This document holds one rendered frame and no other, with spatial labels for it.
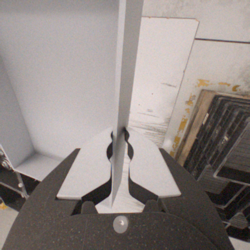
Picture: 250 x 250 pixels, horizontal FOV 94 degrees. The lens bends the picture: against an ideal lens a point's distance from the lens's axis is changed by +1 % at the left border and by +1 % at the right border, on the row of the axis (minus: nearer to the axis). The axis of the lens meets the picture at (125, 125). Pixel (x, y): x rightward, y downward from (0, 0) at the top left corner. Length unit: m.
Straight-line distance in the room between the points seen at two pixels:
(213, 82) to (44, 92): 1.22
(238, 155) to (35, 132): 1.00
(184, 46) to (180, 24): 0.06
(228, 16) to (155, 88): 0.90
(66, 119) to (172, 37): 0.41
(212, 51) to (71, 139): 1.18
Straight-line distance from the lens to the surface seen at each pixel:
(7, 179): 1.13
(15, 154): 0.30
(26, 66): 0.23
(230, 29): 1.29
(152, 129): 0.57
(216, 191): 1.42
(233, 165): 1.06
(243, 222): 1.84
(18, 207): 1.47
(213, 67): 1.26
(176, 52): 0.50
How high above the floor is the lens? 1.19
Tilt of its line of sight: 58 degrees down
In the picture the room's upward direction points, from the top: 151 degrees counter-clockwise
